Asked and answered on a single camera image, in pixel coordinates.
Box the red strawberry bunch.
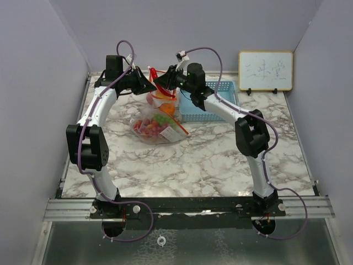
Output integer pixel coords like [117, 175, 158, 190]
[133, 119, 143, 133]

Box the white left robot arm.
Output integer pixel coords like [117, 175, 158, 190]
[66, 55, 156, 218]

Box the green grape bunch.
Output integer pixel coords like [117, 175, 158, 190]
[153, 114, 174, 126]

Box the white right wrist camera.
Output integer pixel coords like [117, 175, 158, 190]
[175, 50, 190, 71]

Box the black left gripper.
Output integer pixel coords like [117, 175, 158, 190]
[119, 66, 157, 95]

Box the blue plastic basket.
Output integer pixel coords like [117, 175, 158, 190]
[179, 81, 239, 124]

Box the clear zip bag orange zipper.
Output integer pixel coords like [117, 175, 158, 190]
[130, 110, 189, 145]

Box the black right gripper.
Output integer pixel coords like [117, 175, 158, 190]
[154, 65, 194, 94]

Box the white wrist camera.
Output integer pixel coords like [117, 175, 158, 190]
[175, 50, 190, 71]
[126, 54, 136, 70]

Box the orange fruit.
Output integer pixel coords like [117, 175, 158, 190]
[158, 103, 175, 115]

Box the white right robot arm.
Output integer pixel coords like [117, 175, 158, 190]
[154, 63, 278, 216]

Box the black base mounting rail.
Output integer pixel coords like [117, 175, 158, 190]
[89, 196, 286, 230]

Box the peach fruit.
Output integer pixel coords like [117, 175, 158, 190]
[151, 91, 174, 100]

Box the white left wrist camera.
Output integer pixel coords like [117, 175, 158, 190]
[126, 54, 136, 70]

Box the small whiteboard wooden frame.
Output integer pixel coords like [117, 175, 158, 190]
[238, 51, 293, 91]

